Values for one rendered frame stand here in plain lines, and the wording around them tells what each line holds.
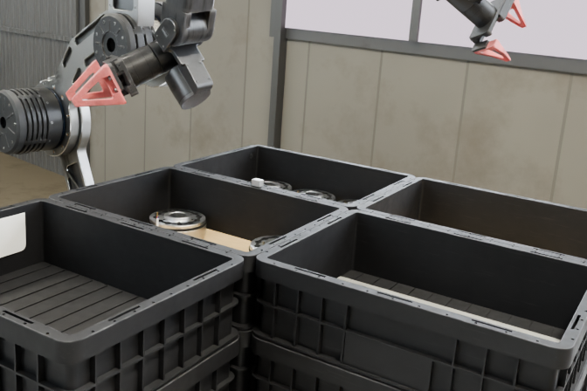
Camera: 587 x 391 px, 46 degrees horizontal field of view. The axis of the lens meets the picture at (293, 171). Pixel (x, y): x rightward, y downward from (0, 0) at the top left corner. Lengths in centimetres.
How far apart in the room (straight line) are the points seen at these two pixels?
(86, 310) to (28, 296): 10
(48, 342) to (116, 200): 57
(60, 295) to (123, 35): 71
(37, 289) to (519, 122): 203
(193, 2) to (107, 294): 46
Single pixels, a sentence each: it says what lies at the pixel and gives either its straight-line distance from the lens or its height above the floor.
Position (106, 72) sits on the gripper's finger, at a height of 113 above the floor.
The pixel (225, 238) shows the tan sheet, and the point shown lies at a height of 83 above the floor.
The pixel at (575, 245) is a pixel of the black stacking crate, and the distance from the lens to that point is 136.
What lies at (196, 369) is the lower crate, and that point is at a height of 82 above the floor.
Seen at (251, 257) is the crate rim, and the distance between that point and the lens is 92.
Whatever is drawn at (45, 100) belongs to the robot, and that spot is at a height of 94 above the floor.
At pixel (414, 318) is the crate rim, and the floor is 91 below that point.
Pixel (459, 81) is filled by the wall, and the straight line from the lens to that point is 282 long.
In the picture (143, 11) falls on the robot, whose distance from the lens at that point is 161.
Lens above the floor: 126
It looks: 14 degrees down
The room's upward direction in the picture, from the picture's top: 4 degrees clockwise
